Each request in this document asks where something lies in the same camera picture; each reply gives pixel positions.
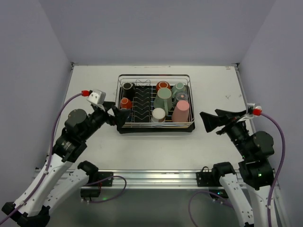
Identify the pink plastic cup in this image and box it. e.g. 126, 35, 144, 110
172, 100, 190, 122

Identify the white brown steel tumbler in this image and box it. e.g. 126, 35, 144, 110
151, 108, 166, 122

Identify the clear plastic glass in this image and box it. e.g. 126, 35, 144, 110
173, 91, 188, 106

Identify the tall green mug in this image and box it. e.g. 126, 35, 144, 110
153, 88, 173, 116

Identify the small green mug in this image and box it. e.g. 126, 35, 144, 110
171, 83, 186, 97

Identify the orange floral bowl cup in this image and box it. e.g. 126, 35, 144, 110
156, 81, 170, 92

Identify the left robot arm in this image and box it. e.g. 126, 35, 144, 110
2, 102, 131, 227

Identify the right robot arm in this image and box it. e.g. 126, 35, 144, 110
200, 104, 279, 227

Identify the blue cup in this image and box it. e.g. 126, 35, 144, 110
120, 108, 132, 122

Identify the small orange cup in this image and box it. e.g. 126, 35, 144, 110
120, 97, 133, 109

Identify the black tall cup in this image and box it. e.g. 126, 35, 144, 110
122, 82, 135, 101

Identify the black drip tray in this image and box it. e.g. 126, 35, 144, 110
117, 83, 196, 134

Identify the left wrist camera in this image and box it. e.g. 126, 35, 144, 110
87, 89, 106, 106

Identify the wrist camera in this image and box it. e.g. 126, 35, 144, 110
87, 89, 106, 106
247, 103, 262, 118

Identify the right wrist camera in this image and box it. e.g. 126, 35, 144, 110
247, 103, 262, 118

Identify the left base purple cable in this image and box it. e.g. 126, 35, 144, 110
87, 175, 127, 204

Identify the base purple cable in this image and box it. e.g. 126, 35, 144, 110
87, 175, 127, 204
188, 190, 234, 227

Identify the aluminium mounting rail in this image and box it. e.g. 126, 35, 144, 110
33, 165, 280, 190

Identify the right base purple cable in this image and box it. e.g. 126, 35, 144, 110
188, 190, 234, 227

